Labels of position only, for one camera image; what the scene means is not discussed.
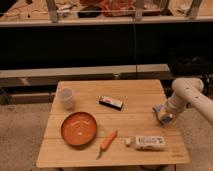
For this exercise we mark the orange carrot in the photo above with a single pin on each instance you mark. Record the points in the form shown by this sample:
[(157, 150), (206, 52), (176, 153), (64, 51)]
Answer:
[(106, 143)]

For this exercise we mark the white plastic bottle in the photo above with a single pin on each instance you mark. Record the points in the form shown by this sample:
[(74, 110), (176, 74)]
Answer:
[(156, 143)]

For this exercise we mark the black white rectangular box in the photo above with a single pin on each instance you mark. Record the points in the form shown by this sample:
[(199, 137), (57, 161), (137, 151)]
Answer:
[(111, 102)]

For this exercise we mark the black object on shelf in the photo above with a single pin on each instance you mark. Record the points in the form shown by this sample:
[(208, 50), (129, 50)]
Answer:
[(90, 11)]

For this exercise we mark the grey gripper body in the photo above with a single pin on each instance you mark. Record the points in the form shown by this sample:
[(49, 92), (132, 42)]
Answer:
[(156, 110)]

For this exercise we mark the red cloth on shelf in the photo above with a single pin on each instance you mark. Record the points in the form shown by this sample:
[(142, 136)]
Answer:
[(115, 8)]

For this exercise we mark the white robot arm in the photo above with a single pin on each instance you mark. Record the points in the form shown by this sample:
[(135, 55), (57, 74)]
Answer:
[(185, 90)]

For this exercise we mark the orange round plate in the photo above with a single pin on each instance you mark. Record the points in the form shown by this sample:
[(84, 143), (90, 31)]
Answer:
[(78, 129)]

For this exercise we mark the translucent plastic cup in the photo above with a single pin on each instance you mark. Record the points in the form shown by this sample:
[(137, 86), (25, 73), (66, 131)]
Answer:
[(66, 98)]

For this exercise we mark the wooden folding table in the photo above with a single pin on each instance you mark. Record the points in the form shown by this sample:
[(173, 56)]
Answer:
[(135, 118)]

